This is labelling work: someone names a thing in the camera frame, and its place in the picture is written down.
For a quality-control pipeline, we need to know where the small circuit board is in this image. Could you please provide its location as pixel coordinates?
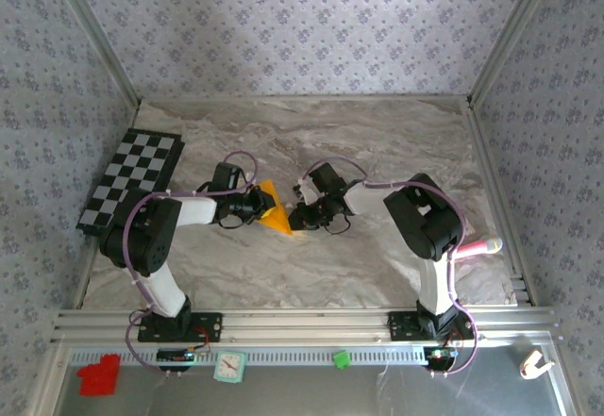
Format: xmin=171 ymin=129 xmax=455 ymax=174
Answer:
xmin=424 ymin=345 xmax=459 ymax=365
xmin=157 ymin=347 xmax=197 ymax=365

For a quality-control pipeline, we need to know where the left small circuit board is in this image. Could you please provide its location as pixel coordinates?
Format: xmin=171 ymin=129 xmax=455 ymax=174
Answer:
xmin=157 ymin=347 xmax=197 ymax=365

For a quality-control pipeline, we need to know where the orange paper sheet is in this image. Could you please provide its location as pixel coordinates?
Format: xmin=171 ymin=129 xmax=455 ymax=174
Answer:
xmin=254 ymin=178 xmax=294 ymax=237

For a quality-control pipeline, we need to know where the grey metal panel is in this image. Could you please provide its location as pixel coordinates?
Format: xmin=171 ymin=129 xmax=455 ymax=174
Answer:
xmin=35 ymin=340 xmax=581 ymax=416

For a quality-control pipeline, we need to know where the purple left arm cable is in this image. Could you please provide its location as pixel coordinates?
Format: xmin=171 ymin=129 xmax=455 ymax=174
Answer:
xmin=123 ymin=150 xmax=260 ymax=378

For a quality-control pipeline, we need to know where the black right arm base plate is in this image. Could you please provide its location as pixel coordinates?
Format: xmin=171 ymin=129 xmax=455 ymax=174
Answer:
xmin=387 ymin=310 xmax=475 ymax=341

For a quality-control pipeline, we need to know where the right small circuit board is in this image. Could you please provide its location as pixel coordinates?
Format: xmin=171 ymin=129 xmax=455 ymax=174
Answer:
xmin=424 ymin=345 xmax=459 ymax=365

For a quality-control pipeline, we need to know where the aluminium mounting rail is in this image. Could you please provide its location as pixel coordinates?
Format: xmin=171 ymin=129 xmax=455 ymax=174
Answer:
xmin=51 ymin=307 xmax=558 ymax=345

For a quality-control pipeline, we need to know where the teal square clock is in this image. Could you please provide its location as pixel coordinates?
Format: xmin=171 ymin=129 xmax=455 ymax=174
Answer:
xmin=212 ymin=349 xmax=247 ymax=384

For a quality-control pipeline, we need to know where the white plastic hook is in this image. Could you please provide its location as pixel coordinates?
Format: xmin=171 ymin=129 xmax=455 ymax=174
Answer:
xmin=518 ymin=349 xmax=557 ymax=380

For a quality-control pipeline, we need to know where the aluminium side rail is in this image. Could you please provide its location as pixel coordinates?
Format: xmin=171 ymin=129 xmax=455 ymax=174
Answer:
xmin=461 ymin=102 xmax=539 ymax=308
xmin=73 ymin=102 xmax=143 ymax=311

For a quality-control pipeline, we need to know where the pink toy microphone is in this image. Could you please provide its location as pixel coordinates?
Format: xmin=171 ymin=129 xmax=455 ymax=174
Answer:
xmin=455 ymin=236 xmax=504 ymax=259

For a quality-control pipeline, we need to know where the black grey checkerboard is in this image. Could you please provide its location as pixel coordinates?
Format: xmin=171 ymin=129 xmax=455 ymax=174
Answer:
xmin=75 ymin=126 xmax=186 ymax=238

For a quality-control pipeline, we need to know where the grey slotted cable duct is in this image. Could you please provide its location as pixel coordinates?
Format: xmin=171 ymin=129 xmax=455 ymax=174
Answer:
xmin=68 ymin=347 xmax=428 ymax=368

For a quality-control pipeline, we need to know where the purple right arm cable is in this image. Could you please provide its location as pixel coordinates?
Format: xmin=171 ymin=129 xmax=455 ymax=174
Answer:
xmin=301 ymin=156 xmax=480 ymax=378

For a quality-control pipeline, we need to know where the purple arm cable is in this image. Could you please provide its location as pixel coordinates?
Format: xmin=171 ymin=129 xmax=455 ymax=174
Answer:
xmin=301 ymin=156 xmax=480 ymax=378
xmin=123 ymin=150 xmax=260 ymax=378

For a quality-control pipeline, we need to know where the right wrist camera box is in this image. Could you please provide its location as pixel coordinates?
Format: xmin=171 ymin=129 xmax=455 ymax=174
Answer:
xmin=293 ymin=180 xmax=315 ymax=208

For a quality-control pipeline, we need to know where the red toy brick block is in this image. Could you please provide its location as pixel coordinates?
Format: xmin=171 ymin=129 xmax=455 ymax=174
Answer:
xmin=75 ymin=355 xmax=120 ymax=397

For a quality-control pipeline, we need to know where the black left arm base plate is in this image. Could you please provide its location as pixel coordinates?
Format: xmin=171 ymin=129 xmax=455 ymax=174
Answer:
xmin=137 ymin=311 xmax=223 ymax=343

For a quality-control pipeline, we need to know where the aluminium corner post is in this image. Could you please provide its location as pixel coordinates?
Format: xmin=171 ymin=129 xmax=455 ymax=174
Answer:
xmin=49 ymin=0 xmax=143 ymax=108
xmin=466 ymin=0 xmax=565 ymax=108

